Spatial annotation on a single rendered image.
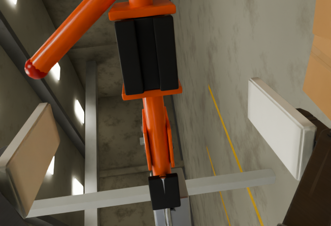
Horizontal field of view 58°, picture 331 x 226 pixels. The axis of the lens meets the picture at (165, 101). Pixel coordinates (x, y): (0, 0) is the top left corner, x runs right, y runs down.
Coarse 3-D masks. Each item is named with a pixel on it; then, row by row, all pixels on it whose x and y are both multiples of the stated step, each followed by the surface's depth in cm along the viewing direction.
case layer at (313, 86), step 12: (312, 48) 125; (324, 48) 116; (312, 60) 126; (324, 60) 117; (312, 72) 127; (324, 72) 118; (312, 84) 128; (324, 84) 119; (312, 96) 129; (324, 96) 120; (324, 108) 121
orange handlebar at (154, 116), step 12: (132, 0) 27; (144, 0) 26; (144, 108) 31; (156, 108) 31; (144, 120) 34; (156, 120) 31; (168, 120) 34; (144, 132) 32; (156, 132) 32; (168, 132) 32; (144, 144) 36; (156, 144) 32; (168, 144) 33; (156, 156) 33; (168, 156) 34; (156, 168) 34; (168, 168) 34
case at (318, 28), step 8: (320, 0) 49; (328, 0) 47; (320, 8) 49; (328, 8) 47; (320, 16) 49; (328, 16) 47; (320, 24) 49; (328, 24) 47; (312, 32) 52; (320, 32) 50; (328, 32) 48
